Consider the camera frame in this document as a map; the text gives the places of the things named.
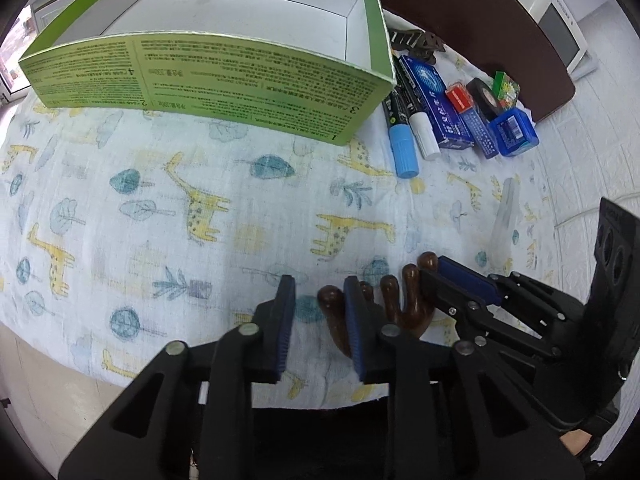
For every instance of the giraffe printed cloth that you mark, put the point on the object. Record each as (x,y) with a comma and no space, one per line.
(175,220)

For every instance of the blue medicine box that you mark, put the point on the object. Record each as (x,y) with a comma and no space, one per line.
(440,105)

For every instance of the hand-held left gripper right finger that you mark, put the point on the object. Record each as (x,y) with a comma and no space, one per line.
(354,330)

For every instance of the clear plastic tube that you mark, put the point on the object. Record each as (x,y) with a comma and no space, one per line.
(506,215)

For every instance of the black tape roll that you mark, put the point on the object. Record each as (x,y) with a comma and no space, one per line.
(481,91)

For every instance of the green cardboard box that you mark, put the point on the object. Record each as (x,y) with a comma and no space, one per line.
(200,75)

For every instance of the brown wooden pronged tool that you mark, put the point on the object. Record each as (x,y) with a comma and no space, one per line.
(407,310)

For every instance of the brown striped hair clip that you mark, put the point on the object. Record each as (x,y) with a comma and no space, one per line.
(422,45)

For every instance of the blue capped marker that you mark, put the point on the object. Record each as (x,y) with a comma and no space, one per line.
(404,152)

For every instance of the small green printed box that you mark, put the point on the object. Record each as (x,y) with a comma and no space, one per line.
(506,87)

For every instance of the playing card box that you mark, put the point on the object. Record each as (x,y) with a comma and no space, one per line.
(480,132)

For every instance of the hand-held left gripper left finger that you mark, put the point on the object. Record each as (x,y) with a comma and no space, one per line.
(285,325)

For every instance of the dark brown table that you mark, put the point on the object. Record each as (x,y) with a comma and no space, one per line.
(475,10)

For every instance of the white capped marker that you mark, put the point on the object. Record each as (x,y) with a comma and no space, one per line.
(426,135)

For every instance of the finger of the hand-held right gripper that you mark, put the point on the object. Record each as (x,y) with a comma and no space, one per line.
(445,295)
(470,282)

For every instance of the blue plastic box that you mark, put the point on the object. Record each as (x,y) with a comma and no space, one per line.
(515,132)

